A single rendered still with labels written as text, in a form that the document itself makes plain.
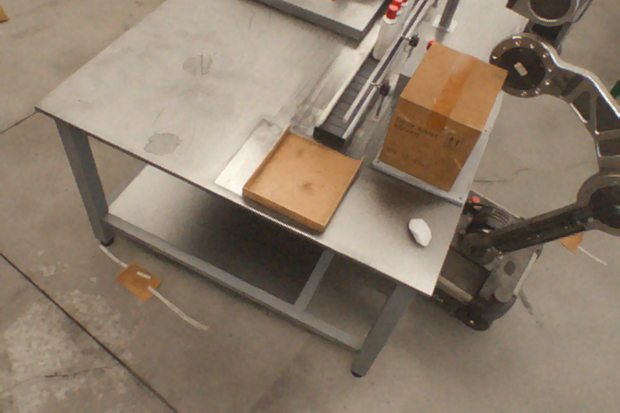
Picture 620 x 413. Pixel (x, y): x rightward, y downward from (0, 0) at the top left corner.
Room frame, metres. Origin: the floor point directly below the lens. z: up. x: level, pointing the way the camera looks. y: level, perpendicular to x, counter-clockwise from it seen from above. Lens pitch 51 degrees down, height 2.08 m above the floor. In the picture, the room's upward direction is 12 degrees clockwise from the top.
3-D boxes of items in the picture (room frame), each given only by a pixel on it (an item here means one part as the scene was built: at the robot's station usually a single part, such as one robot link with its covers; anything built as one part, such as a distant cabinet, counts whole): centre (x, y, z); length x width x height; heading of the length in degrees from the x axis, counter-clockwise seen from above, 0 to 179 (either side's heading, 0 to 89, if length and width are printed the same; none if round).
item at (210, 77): (1.90, -0.04, 0.82); 2.10 x 1.31 x 0.02; 164
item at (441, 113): (1.24, -0.35, 0.99); 0.30 x 0.24 x 0.27; 162
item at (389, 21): (1.60, -0.16, 0.98); 0.05 x 0.05 x 0.20
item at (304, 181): (1.01, 0.02, 0.85); 0.30 x 0.26 x 0.04; 164
